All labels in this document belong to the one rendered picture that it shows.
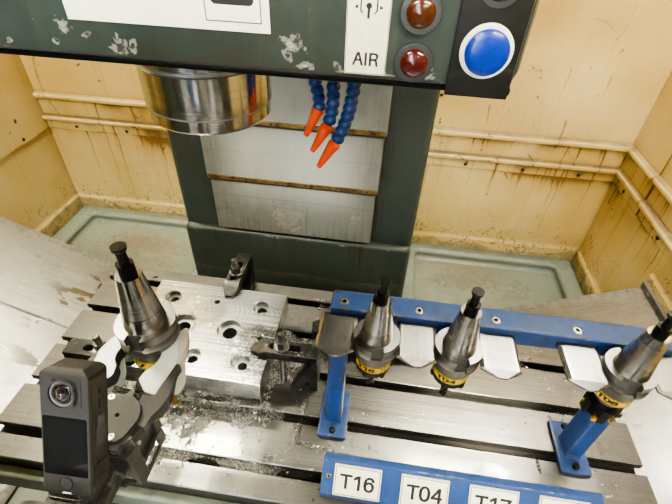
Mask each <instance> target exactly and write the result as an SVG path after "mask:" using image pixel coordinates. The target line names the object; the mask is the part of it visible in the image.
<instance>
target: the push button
mask: <svg viewBox="0 0 672 504"><path fill-rule="evenodd" d="M510 50H511V47H510V42H509V40H508V38H507V36H506V35H505V34H504V33H503V32H502V31H500V30H498V29H493V28H488V29H484V30H481V31H479V32H477V33H476V34H475V35H473V36H472V37H471V39H470V40H469V41H468V43H467V45H466V47H465V50H464V61H465V64H466V66H467V68H468V70H469V71H470V72H472V73H473V74H475V75H478V76H489V75H492V74H494V73H496V72H498V71H499V70H500V69H502V68H503V66H504V65H505V64H506V62H507V61H508V59H509V56H510Z"/></svg>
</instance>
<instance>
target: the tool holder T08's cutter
mask: <svg viewBox="0 0 672 504"><path fill-rule="evenodd" d="M583 397H584V399H581V401H580V402H579V404H580V407H581V409H582V412H588V413H589V414H590V415H591V416H592V417H591V418H590V420H591V421H594V422H596V423H599V424H603V423H604V422H605V421H607V420H608V422H609V423H612V422H613V421H614V419H615V418H616V417H617V416H618V415H619V414H620V413H621V412H622V408H612V407H608V406H606V405H604V404H602V403H601V402H600V401H599V400H598V399H597V398H596V396H595V393H594V392H589V391H587V392H586V393H585V394H584V395H583Z"/></svg>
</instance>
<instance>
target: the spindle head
mask: <svg viewBox="0 0 672 504"><path fill-rule="evenodd" d="M440 1H441V5H442V15H441V19H440V21H439V23H438V25H437V26H436V27H435V28H434V29H433V30H432V31H431V32H429V33H427V34H423V35H415V34H412V33H410V32H409V31H408V30H406V28H405V27H404V25H403V23H402V20H401V8H402V5H403V2H404V0H392V8H391V17H390V27H389V36H388V46H387V55H386V65H385V74H384V76H379V75H367V74H354V73H344V61H345V39H346V17H347V0H269V12H270V29H271V34H263V33H249V32H236V31H223V30H210V29H196V28H183V27H170V26H156V25H143V24H130V23H116V22H103V21H90V20H77V19H68V16H67V13H66V10H65V7H64V4H63V1H62V0H0V54H12V55H24V56H36V57H48V58H60V59H72V60H84V61H96V62H108V63H120V64H132V65H144V66H156V67H168V68H180V69H192V70H204V71H216V72H228V73H240V74H252V75H264V76H276V77H288V78H300V79H312V80H324V81H336V82H348V83H360V84H372V85H384V86H396V87H408V88H420V89H432V90H444V91H445V86H446V81H447V76H448V71H449V66H450V61H451V56H452V51H453V46H454V41H455V36H456V31H457V26H458V21H459V16H460V11H461V6H462V1H463V0H440ZM539 1H540V0H535V3H534V6H533V9H532V13H531V16H530V20H529V23H528V26H527V30H526V33H525V37H524V40H523V43H522V47H521V50H520V54H519V57H518V60H517V64H516V67H515V71H514V74H513V77H512V80H513V78H514V77H515V75H516V74H517V72H518V71H519V68H520V65H521V61H522V58H523V55H524V51H525V48H526V45H527V41H528V38H529V35H530V31H531V28H532V25H533V21H534V18H535V15H536V11H537V8H538V5H539ZM411 42H420V43H423V44H424V45H426V46H427V47H428V48H429V49H430V51H431V53H432V55H433V66H432V69H431V71H430V73H429V74H428V76H427V77H426V78H424V79H423V80H421V81H418V82H407V81H405V80H403V79H401V78H400V77H399V75H398V74H397V72H396V69H395V58H396V55H397V53H398V51H399V50H400V49H401V48H402V47H403V46H404V45H406V44H408V43H411Z"/></svg>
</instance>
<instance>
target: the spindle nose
mask: <svg viewBox="0 0 672 504"><path fill-rule="evenodd" d="M136 68H137V72H138V76H139V80H140V84H141V88H142V92H143V96H144V100H145V103H146V106H147V107H148V109H149V112H150V116H151V118H152V120H153V121H154V122H155V123H156V124H158V125H160V126H161V127H163V128H165V129H167V130H170V131H173V132H176V133H181V134H187V135H221V134H228V133H233V132H237V131H241V130H244V129H247V128H250V127H252V126H254V125H256V124H258V123H259V122H261V121H262V120H263V119H264V118H265V117H267V115H268V114H269V113H270V111H271V98H272V90H271V76H264V75H252V74H240V73H228V72H216V71H204V70H192V69H180V68H168V67H156V66H144V65H136Z"/></svg>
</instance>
